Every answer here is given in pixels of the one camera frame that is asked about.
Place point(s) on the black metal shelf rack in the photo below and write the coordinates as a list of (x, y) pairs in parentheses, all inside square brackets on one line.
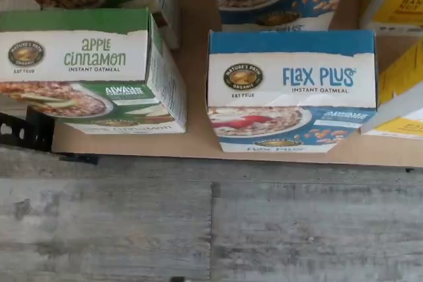
[(198, 97)]

